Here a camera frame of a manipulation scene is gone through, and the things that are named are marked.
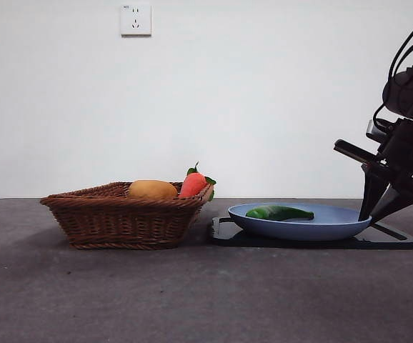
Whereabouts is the brown wicker basket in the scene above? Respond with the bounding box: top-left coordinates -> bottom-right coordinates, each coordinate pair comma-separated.
40,181 -> 214,250

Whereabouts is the blue round plate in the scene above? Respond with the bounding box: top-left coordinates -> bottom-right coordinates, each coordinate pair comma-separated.
227,203 -> 372,242

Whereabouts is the black rectangular tray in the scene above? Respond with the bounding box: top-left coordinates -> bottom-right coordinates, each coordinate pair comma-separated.
209,216 -> 413,250

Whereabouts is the yellow-brown potato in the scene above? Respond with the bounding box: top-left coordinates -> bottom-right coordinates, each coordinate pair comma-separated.
127,179 -> 179,200

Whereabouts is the white wall power socket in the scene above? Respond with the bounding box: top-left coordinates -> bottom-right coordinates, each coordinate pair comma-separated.
120,3 -> 153,37

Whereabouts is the orange-red carrot with green leaves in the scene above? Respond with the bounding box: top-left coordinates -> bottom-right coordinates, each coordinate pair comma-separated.
178,161 -> 217,202

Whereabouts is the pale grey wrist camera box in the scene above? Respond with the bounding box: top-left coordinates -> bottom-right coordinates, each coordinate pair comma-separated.
366,119 -> 386,143

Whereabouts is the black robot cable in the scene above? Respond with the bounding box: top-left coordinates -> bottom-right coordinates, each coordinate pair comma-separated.
387,9 -> 413,81
372,103 -> 387,128

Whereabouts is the green pepper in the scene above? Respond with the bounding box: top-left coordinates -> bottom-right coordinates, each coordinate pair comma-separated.
245,204 -> 315,222

